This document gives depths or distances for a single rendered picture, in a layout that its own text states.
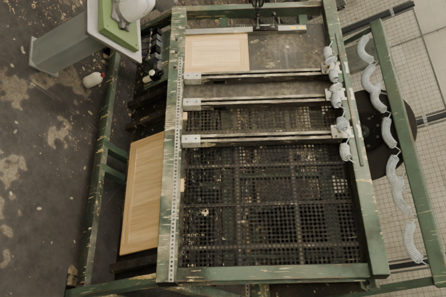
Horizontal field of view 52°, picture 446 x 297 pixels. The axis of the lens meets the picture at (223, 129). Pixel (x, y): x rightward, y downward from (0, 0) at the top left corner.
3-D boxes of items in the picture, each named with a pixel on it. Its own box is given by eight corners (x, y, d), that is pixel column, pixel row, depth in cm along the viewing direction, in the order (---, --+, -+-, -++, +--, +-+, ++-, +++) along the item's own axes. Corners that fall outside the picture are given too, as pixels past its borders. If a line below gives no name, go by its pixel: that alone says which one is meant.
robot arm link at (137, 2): (121, 20, 298) (148, 5, 289) (114, -5, 300) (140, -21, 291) (137, 25, 312) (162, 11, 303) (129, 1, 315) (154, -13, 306)
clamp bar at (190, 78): (184, 76, 340) (181, 55, 319) (344, 70, 337) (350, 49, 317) (184, 87, 335) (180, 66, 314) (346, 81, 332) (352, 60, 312)
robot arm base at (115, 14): (109, 22, 295) (116, 18, 292) (111, -2, 306) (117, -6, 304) (128, 37, 308) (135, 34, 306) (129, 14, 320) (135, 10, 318)
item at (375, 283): (247, 206, 350) (354, 179, 311) (257, 212, 360) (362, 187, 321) (251, 301, 314) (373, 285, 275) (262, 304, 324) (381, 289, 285)
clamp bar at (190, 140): (182, 137, 312) (178, 118, 292) (356, 132, 310) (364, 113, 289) (182, 150, 307) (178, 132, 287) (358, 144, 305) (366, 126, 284)
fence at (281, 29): (186, 32, 363) (185, 29, 359) (304, 28, 361) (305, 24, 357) (186, 37, 360) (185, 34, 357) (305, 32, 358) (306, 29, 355)
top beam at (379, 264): (320, 4, 373) (321, -5, 365) (332, 4, 373) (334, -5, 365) (368, 279, 260) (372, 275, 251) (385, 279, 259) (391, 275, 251)
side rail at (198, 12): (187, 15, 381) (186, 5, 371) (318, 10, 378) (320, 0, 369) (187, 20, 378) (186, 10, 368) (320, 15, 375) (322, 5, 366)
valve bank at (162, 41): (136, 30, 359) (159, 18, 348) (148, 40, 370) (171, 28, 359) (131, 80, 334) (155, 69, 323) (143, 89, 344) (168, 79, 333)
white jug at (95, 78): (82, 75, 375) (99, 66, 366) (91, 81, 382) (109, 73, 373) (81, 84, 370) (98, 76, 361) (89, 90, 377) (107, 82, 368)
